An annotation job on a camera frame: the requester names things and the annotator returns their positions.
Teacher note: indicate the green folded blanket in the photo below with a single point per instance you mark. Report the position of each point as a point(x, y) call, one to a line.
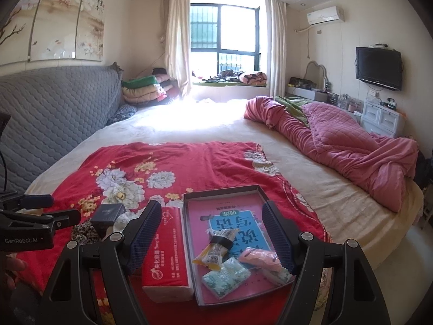
point(142, 82)

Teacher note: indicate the patterned folded blanket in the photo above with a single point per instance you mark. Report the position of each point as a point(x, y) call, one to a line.
point(253, 78)

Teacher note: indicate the black television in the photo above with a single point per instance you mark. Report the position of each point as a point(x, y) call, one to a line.
point(379, 69)

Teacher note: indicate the red tissue pack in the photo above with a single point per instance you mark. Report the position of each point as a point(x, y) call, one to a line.
point(165, 264)

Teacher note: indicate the person's left hand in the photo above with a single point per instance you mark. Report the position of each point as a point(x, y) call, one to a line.
point(12, 272)

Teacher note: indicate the leopard print scrunchie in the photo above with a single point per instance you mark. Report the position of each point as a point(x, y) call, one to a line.
point(84, 233)

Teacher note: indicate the snack packet with black band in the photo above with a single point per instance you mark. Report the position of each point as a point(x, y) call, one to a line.
point(216, 249)

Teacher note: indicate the white floral scrunchie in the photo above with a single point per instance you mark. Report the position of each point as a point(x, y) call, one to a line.
point(123, 221)

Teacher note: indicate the dark patterned pillow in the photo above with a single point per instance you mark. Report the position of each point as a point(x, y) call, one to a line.
point(121, 113)

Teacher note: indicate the bed with cream sheet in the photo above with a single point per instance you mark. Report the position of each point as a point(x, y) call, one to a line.
point(209, 125)

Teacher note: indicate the pink book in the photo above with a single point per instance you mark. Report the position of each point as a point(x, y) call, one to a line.
point(203, 216)

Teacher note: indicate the white drawer cabinet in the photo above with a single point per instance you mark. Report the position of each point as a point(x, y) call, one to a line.
point(382, 118)

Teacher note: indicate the white air conditioner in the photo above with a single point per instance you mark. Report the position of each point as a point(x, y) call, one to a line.
point(326, 15)

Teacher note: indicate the dresser mirror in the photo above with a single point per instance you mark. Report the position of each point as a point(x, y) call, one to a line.
point(316, 74)

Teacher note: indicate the floral wall painting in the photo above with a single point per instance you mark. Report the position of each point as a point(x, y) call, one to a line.
point(57, 17)

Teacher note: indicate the barred window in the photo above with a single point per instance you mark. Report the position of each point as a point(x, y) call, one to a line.
point(223, 34)

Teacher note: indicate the white tissue packet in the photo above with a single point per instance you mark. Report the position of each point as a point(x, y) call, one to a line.
point(275, 276)

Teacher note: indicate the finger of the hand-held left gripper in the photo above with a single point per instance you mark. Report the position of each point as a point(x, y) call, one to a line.
point(37, 200)
point(57, 219)

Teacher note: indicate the small black box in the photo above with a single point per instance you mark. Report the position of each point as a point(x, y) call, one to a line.
point(106, 218)

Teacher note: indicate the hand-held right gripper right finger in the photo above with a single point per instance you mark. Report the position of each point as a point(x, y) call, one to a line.
point(275, 237)

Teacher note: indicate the pink cloth pack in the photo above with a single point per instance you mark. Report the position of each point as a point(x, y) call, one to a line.
point(258, 259)

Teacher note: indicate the red floral blanket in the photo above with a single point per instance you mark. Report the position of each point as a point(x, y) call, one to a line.
point(169, 166)

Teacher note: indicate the red folded blanket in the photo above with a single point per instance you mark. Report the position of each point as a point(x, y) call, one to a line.
point(167, 91)

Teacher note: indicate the teal tissue packet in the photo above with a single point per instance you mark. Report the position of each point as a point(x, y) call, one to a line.
point(225, 277)

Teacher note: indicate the dark clothes pile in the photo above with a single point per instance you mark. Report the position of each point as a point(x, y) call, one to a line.
point(424, 171)

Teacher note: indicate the pink quilt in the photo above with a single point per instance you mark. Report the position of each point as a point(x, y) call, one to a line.
point(338, 142)

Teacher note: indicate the grey quilted headboard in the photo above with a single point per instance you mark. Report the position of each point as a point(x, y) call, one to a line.
point(57, 108)

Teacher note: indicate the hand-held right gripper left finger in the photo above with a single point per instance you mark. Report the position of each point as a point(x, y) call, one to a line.
point(145, 237)

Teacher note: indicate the dark clothes on sill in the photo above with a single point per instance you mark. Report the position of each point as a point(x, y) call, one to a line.
point(225, 75)

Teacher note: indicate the dresser table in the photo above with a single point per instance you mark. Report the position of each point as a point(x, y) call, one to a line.
point(304, 91)

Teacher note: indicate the cream curtain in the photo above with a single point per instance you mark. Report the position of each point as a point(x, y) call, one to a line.
point(177, 40)
point(275, 47)

